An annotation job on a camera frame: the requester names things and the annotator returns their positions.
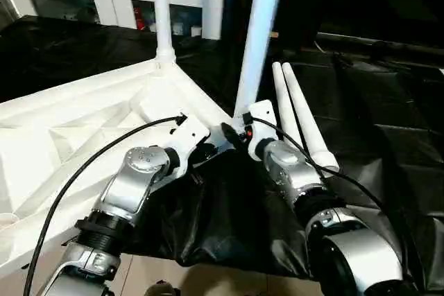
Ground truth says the white plastic table leg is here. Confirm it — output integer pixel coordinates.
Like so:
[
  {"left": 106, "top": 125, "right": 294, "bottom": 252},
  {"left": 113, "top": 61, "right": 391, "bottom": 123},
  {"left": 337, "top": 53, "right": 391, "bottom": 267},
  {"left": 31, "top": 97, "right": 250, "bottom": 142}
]
[
  {"left": 234, "top": 0, "right": 289, "bottom": 120},
  {"left": 281, "top": 62, "right": 341, "bottom": 175},
  {"left": 271, "top": 62, "right": 306, "bottom": 151},
  {"left": 151, "top": 0, "right": 178, "bottom": 64}
]

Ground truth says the white plastic table top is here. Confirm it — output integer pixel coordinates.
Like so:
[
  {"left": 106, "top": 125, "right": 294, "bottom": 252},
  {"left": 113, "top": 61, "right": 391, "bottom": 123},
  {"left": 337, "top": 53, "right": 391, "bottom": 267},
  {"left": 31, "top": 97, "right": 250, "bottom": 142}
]
[{"left": 0, "top": 59, "right": 244, "bottom": 279}]

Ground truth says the black plastic mat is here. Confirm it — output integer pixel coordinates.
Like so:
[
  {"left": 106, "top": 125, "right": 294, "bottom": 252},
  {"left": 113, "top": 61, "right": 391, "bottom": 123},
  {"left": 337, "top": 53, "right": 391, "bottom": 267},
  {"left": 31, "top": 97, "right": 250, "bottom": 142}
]
[{"left": 0, "top": 15, "right": 444, "bottom": 286}]

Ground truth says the dark grey curtain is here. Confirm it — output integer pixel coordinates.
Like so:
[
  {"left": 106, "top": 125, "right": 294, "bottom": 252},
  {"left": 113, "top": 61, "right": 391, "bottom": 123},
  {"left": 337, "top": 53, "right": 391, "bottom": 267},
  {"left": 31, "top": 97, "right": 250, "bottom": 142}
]
[{"left": 0, "top": 0, "right": 18, "bottom": 30}]

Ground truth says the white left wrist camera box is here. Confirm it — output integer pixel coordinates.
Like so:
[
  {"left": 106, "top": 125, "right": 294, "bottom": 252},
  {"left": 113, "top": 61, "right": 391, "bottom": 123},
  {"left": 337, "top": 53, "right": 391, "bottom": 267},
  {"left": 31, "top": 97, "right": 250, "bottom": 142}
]
[{"left": 166, "top": 113, "right": 212, "bottom": 175}]

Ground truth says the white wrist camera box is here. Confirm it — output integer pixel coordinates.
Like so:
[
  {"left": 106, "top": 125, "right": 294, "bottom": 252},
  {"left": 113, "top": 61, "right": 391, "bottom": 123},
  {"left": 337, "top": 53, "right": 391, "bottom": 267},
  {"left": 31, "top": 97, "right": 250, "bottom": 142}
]
[
  {"left": 243, "top": 100, "right": 277, "bottom": 162},
  {"left": 166, "top": 113, "right": 212, "bottom": 175}
]

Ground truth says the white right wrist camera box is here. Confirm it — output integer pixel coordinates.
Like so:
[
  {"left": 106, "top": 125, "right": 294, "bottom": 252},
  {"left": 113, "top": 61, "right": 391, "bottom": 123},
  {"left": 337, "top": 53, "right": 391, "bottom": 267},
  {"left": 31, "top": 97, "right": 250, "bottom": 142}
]
[{"left": 243, "top": 100, "right": 277, "bottom": 162}]

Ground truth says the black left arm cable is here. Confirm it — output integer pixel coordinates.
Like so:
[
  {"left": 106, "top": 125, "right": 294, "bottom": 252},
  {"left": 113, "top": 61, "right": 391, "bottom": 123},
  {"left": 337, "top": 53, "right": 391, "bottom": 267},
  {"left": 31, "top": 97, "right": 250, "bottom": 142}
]
[{"left": 23, "top": 114, "right": 188, "bottom": 296}]

